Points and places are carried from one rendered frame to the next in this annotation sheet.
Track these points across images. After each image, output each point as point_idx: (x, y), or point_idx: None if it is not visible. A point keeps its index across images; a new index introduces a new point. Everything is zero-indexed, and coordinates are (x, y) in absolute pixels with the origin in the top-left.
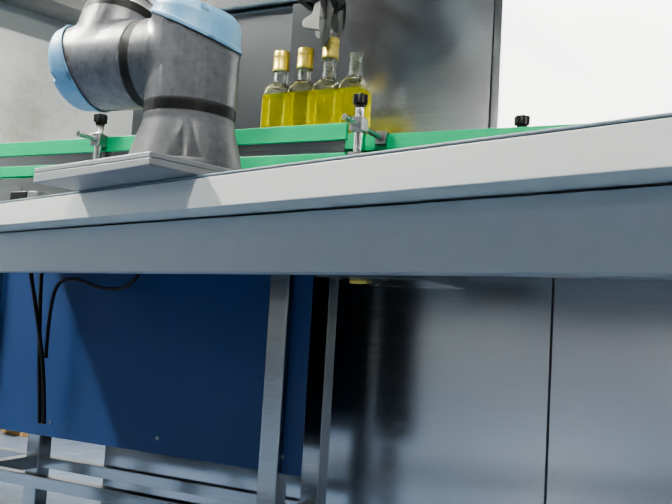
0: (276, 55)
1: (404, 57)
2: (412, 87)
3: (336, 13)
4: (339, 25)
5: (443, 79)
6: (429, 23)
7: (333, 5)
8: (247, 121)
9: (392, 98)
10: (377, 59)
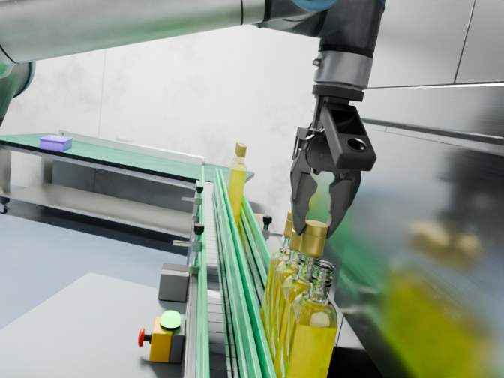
0: (286, 217)
1: (436, 271)
2: (432, 329)
3: (332, 186)
4: (337, 202)
5: (471, 355)
6: (479, 231)
7: (332, 172)
8: (336, 241)
9: (409, 325)
10: (411, 250)
